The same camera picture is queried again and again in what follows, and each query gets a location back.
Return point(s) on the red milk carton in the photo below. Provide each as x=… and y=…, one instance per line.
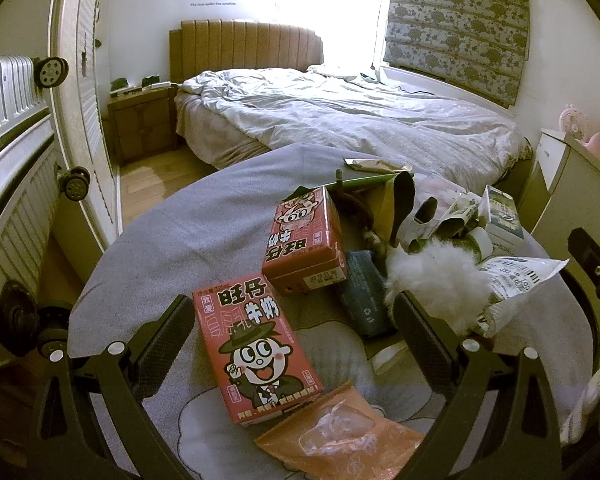
x=261, y=369
x=304, y=249

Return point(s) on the orange plastic wrapper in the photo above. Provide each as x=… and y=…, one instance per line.
x=340, y=436

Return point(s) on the green wrapper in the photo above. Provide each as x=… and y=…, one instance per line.
x=359, y=183

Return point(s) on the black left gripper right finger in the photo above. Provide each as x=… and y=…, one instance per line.
x=498, y=419

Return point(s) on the white wardrobe door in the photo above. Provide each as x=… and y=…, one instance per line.
x=75, y=108

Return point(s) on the green milk carton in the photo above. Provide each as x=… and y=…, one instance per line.
x=499, y=217

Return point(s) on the dark green crumpled packet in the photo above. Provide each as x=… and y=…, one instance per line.
x=363, y=296

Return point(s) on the white printed plastic bag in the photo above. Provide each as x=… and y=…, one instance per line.
x=512, y=280

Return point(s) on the silver ribbed suitcase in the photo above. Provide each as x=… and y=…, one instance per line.
x=31, y=183

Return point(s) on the bed with white duvet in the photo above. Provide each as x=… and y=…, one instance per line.
x=233, y=115

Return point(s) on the pink plush toy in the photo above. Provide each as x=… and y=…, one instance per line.
x=573, y=122

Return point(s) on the wooden bedside table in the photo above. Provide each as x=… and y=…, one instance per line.
x=143, y=124

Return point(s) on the white cabinet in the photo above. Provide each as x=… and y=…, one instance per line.
x=562, y=194

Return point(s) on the floral roman window blind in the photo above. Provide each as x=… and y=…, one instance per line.
x=478, y=45

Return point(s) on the brown padded headboard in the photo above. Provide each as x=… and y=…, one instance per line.
x=215, y=45

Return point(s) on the red milk carton front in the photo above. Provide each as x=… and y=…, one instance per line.
x=261, y=369

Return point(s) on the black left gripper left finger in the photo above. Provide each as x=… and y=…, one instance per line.
x=66, y=441

